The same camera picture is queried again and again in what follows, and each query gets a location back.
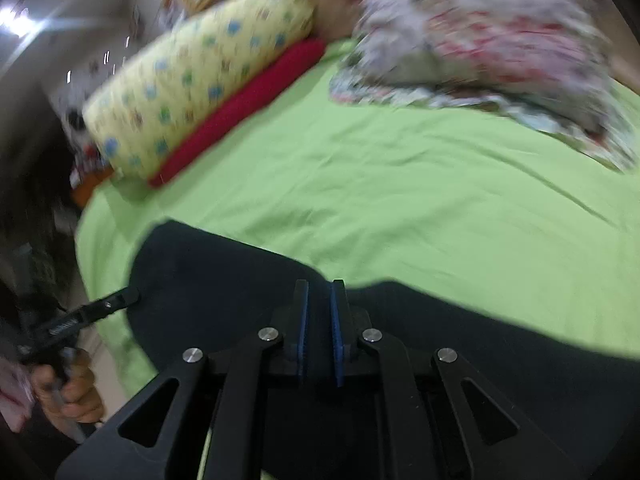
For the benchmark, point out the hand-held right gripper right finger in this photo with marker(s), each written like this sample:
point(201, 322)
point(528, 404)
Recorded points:
point(338, 335)

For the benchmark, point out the floral ruffled pillow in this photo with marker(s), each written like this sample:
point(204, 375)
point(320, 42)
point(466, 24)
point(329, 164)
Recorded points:
point(475, 35)

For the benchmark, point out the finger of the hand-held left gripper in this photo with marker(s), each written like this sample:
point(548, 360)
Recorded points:
point(110, 304)

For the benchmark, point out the person's left hand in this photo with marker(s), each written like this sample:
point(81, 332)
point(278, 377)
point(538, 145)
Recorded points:
point(82, 390)

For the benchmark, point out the red cloth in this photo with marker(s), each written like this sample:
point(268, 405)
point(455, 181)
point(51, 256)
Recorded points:
point(235, 110)

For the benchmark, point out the green bed sheet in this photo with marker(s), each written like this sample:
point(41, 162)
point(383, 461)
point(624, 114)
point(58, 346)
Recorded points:
point(400, 200)

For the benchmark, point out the black towel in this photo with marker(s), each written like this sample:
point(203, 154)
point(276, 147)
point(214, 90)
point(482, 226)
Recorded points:
point(210, 280)

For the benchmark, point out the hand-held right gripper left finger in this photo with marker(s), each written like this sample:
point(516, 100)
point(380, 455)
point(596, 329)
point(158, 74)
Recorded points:
point(301, 332)

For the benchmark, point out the yellow printed pillow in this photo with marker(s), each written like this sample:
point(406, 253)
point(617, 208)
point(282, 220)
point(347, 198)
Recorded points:
point(190, 75)

